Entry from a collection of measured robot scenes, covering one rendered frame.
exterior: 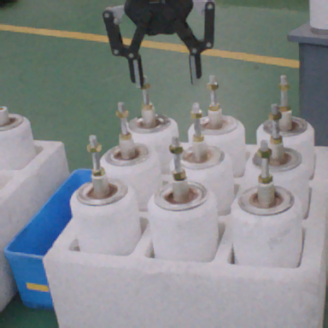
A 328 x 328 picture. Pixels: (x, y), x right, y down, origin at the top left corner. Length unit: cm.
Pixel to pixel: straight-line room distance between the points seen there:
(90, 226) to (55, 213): 33
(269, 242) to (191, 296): 13
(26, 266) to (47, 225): 14
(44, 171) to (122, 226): 35
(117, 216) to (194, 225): 11
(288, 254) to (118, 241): 24
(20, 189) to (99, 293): 30
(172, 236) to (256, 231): 12
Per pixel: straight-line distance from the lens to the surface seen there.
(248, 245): 85
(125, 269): 88
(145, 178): 99
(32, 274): 108
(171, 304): 90
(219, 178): 96
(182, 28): 77
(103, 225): 89
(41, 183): 121
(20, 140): 120
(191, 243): 87
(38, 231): 117
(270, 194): 84
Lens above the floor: 70
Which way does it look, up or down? 25 degrees down
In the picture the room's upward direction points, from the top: 7 degrees counter-clockwise
